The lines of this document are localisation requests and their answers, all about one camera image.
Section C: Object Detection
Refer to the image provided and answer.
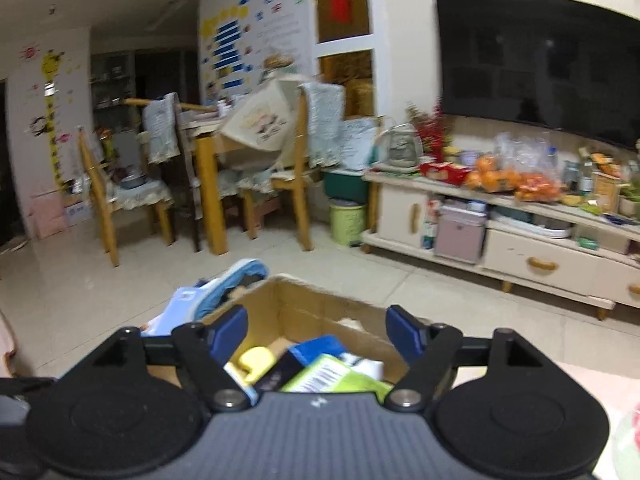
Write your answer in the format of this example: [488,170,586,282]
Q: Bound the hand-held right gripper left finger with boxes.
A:
[92,305,252,413]

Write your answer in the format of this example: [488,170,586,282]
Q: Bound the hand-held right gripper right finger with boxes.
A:
[386,305,546,413]

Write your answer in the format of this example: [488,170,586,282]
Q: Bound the yellow and pink toy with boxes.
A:
[237,347,277,382]

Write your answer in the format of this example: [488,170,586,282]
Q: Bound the white bird print box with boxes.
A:
[345,352,387,379]

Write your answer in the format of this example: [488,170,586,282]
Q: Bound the space print folding cube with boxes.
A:
[254,350,307,394]

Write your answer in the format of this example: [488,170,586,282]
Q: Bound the small blue box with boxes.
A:
[290,336,352,367]

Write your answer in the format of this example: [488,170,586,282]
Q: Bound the green and white box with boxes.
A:
[279,354,394,397]

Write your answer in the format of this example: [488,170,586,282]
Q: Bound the green printed cardboard box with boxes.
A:
[145,275,432,402]

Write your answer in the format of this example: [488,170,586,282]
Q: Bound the blue and white shoe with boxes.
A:
[141,258,272,337]

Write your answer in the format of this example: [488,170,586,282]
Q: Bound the pink metal case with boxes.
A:
[433,204,489,266]

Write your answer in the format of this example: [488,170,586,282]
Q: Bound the green trash bin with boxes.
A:
[328,198,369,248]

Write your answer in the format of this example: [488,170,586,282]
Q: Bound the cream TV cabinet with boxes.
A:
[359,169,640,322]

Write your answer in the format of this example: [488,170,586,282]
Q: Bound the wooden dining table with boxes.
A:
[124,96,302,257]

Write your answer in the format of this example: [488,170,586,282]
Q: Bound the green storage box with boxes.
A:
[321,169,372,204]

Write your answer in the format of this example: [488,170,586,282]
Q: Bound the red snack box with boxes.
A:
[419,161,472,187]

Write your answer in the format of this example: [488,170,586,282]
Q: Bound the clear bag of oranges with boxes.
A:
[466,132,522,194]

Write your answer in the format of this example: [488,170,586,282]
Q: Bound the glass kettle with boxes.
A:
[371,123,424,172]

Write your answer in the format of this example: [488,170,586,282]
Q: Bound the wooden chair with lace cover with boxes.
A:
[76,91,182,267]
[239,79,347,252]

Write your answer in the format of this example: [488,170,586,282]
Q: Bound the pink flat carton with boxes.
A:
[29,191,69,241]

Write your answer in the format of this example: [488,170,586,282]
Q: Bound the white paper bag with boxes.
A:
[339,115,384,172]

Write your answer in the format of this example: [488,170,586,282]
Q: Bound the clear bag of tangerines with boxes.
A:
[511,134,564,204]

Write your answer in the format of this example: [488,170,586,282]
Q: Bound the printed pink tablecloth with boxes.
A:
[549,360,640,480]

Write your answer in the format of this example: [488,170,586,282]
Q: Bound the red berry branches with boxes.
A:
[406,101,454,162]

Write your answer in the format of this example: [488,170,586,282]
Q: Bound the glass jar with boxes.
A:
[562,160,582,194]

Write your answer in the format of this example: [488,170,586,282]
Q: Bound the glass bottle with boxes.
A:
[577,147,597,197]

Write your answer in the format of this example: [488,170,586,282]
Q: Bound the bagged bread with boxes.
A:
[261,51,297,84]

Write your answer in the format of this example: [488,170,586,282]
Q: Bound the black television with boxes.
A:
[434,0,640,149]

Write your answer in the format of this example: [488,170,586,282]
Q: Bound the giraffe height wall sticker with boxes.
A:
[19,46,82,192]

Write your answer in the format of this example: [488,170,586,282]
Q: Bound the wall poster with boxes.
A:
[198,0,317,107]

